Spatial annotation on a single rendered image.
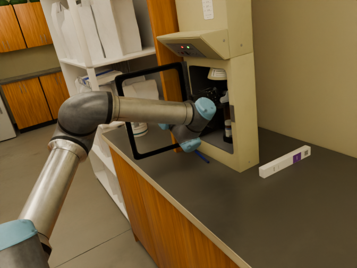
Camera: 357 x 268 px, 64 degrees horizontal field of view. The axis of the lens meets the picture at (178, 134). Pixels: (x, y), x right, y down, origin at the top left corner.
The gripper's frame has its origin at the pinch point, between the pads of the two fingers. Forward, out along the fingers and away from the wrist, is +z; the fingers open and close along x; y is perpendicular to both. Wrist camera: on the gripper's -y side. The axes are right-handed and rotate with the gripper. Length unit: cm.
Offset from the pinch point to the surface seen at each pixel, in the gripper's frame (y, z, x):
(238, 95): 5.4, -7.7, -14.2
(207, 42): 27.3, -18.0, -14.2
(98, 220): -118, -60, 134
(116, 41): 26, -5, 113
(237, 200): -26.5, -25.0, -27.1
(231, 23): 31.1, -7.1, -14.3
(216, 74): 12.5, -7.6, -2.3
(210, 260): -47, -40, -25
